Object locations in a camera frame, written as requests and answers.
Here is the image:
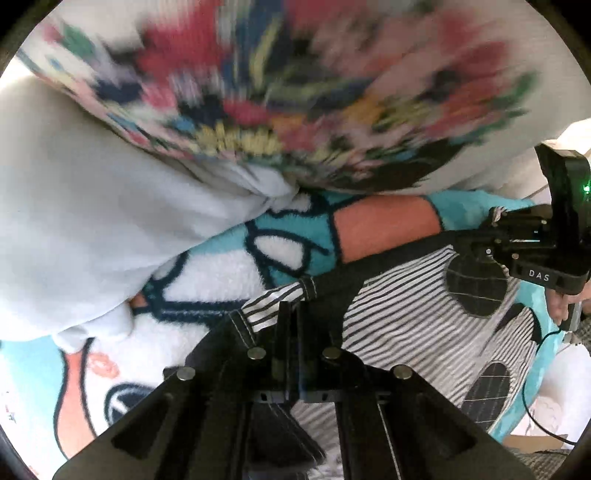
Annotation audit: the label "person's right hand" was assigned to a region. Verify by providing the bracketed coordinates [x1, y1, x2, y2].
[546, 284, 591, 332]

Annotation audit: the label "white cloth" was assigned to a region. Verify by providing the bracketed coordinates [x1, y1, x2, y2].
[0, 69, 298, 354]

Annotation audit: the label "cartoon printed blanket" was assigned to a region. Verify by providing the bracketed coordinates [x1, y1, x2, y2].
[0, 189, 561, 480]

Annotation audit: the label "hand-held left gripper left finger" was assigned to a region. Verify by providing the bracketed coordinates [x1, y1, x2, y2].
[52, 301, 298, 480]

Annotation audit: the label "striped pants with black patches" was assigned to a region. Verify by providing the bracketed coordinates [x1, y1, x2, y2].
[185, 233, 546, 480]

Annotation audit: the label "brown cardboard piece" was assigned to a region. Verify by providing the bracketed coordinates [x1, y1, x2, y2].
[502, 434, 570, 457]

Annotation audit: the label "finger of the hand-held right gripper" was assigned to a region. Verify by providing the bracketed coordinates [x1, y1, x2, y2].
[455, 228, 511, 278]

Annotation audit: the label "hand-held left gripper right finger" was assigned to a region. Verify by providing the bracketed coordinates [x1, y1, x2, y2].
[298, 302, 539, 480]

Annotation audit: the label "floral printed pillow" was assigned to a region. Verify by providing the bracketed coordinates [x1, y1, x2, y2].
[16, 0, 591, 195]

